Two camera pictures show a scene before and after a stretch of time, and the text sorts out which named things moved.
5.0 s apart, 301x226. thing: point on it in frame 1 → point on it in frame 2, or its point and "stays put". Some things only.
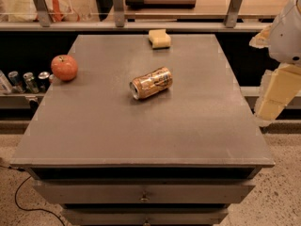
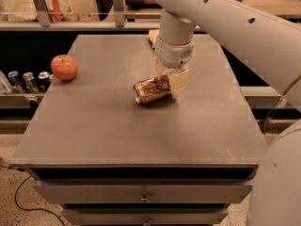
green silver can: [30, 83] stays put
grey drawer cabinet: [182, 156] stays put
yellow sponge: [159, 39] stays put
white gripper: [286, 39] → [173, 56]
